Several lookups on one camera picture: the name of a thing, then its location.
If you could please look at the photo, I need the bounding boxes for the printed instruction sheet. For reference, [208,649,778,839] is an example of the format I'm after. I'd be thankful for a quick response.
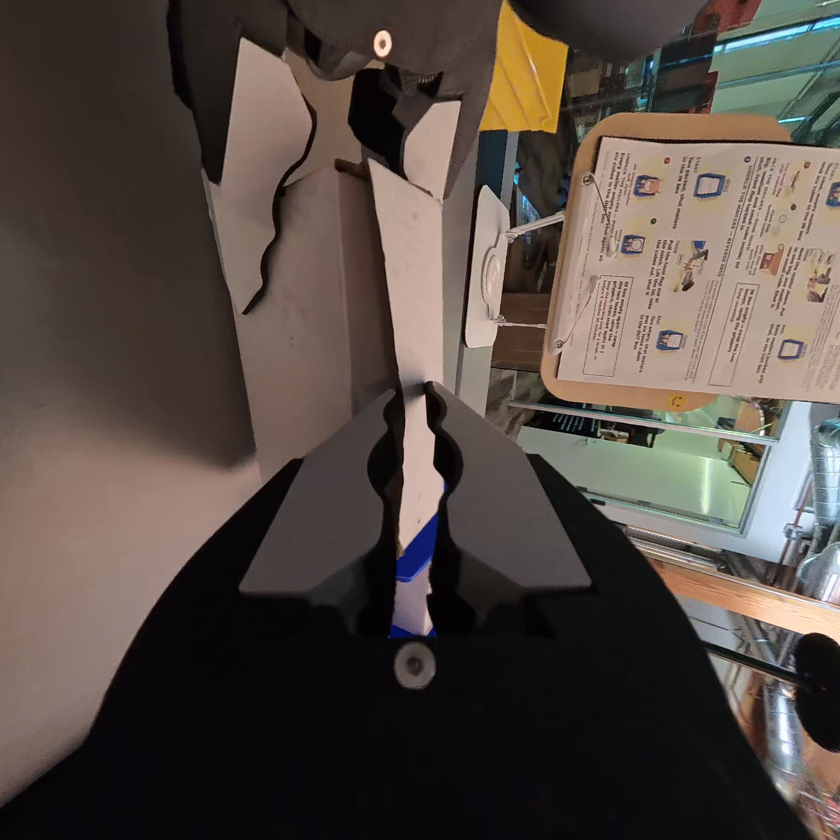
[556,136,840,404]

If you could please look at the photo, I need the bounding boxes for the white cardboard mailer box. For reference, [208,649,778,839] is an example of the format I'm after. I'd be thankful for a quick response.
[209,156,460,526]

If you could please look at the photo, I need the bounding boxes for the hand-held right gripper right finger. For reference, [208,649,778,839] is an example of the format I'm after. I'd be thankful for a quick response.
[423,379,595,636]

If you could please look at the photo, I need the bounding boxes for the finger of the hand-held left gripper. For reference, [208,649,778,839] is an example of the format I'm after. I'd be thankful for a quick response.
[222,36,320,317]
[346,64,465,199]

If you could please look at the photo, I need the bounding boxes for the yellow plastic bin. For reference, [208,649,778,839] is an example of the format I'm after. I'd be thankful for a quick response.
[479,3,568,132]

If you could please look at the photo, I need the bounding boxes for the wooden beam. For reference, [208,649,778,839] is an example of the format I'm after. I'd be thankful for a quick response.
[646,561,840,631]

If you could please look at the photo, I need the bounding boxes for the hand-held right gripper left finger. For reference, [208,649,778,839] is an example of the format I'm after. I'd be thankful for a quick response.
[237,387,406,636]

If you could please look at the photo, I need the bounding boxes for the blue plastic bin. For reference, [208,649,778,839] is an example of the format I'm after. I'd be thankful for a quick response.
[390,482,448,639]

